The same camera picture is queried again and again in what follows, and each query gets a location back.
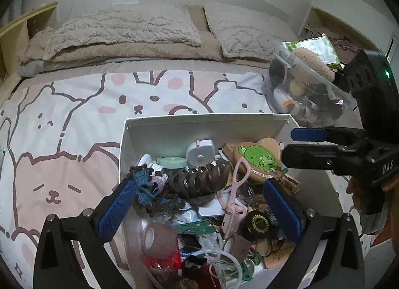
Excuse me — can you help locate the brown bandage roll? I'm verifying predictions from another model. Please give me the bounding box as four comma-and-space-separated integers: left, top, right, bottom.
142, 222, 177, 259

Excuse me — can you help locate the bed pillow right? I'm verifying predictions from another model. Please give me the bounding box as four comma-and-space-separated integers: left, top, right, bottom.
203, 1, 298, 61

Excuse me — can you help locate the green round tape measure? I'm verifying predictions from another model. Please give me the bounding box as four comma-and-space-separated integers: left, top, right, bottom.
156, 157, 187, 170

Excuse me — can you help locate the bed pillow left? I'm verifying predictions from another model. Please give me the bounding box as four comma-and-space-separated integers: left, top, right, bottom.
43, 4, 201, 60

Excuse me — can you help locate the white tape measure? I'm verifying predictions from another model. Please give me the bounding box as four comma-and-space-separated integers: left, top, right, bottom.
186, 139, 216, 167

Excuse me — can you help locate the round cork frog coaster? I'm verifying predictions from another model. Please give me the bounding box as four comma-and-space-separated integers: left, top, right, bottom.
234, 142, 280, 182

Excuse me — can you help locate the brown hair claw clip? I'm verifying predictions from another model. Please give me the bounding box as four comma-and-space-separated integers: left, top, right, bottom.
167, 160, 233, 199

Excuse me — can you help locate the grey shoe box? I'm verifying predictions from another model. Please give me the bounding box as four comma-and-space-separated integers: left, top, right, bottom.
119, 112, 344, 289

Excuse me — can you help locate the wooden bedside shelf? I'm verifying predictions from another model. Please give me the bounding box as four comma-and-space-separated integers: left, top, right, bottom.
0, 1, 58, 84

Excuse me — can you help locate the clear plastic storage bin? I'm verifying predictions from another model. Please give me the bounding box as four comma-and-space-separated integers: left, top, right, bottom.
263, 35, 354, 126

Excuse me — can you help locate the bed pillow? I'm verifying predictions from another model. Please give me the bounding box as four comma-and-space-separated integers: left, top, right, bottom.
203, 1, 298, 61
43, 4, 201, 60

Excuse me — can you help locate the black round jar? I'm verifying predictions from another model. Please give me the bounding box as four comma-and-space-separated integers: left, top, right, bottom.
240, 210, 270, 242

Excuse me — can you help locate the pink eyelash curler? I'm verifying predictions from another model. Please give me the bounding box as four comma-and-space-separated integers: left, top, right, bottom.
217, 157, 251, 238

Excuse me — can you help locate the blue crochet toy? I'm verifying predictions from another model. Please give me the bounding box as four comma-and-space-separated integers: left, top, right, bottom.
126, 164, 185, 217

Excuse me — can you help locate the green clothespin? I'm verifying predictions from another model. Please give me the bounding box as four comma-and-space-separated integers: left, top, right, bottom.
173, 219, 216, 235

